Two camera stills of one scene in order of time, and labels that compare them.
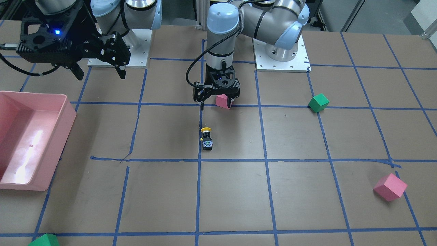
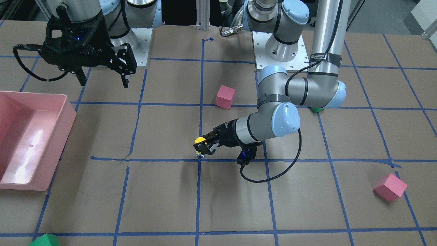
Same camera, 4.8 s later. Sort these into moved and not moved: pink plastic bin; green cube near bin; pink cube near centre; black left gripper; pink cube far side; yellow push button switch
Moved: black left gripper; yellow push button switch
Not moved: pink cube near centre; pink plastic bin; green cube near bin; pink cube far side
